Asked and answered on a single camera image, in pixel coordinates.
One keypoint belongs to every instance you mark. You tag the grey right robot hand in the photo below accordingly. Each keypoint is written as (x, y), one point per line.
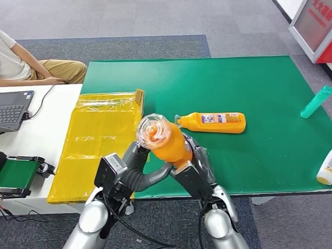
(204, 165)

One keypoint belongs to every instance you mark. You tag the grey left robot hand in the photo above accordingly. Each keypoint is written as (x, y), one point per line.
(134, 178)

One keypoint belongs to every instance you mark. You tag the orange bottle with clear cap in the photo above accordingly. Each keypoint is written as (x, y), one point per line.
(171, 146)
(213, 123)

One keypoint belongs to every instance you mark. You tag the teal plastic bottle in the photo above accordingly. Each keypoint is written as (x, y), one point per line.
(315, 102)

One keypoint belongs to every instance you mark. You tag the white bottle with yellow cap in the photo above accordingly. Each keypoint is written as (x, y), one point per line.
(326, 170)

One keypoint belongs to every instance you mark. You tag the yellow plastic-wrapped box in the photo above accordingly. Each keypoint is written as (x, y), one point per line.
(90, 137)

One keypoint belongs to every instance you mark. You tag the green table mat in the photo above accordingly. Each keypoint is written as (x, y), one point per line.
(246, 86)

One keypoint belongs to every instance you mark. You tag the black round knob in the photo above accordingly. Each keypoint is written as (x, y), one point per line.
(47, 169)

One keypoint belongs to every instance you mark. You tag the small green belt conveyor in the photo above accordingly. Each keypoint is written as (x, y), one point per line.
(16, 173)

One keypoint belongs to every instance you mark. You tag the grey laptop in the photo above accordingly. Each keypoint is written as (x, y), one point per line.
(13, 110)

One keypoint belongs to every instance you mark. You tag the person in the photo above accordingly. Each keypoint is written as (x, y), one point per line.
(15, 65)

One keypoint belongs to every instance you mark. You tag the white and red display stand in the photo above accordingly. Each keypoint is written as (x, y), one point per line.
(311, 27)

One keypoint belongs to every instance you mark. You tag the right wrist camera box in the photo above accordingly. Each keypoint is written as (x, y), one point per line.
(189, 180)

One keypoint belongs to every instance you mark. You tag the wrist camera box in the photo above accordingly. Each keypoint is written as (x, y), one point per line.
(109, 175)
(189, 180)

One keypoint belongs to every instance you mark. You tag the white table support bracket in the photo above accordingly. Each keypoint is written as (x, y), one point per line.
(130, 209)

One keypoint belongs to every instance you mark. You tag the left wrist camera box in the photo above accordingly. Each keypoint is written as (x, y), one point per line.
(109, 175)

